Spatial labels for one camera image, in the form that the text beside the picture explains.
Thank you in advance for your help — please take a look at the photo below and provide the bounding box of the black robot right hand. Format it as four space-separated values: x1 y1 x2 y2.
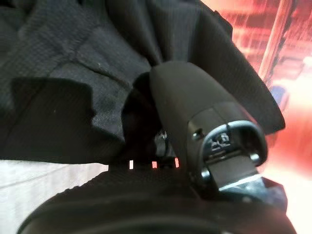
17 62 298 234

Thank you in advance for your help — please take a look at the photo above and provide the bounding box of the black garment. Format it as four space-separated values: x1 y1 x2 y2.
0 0 286 169

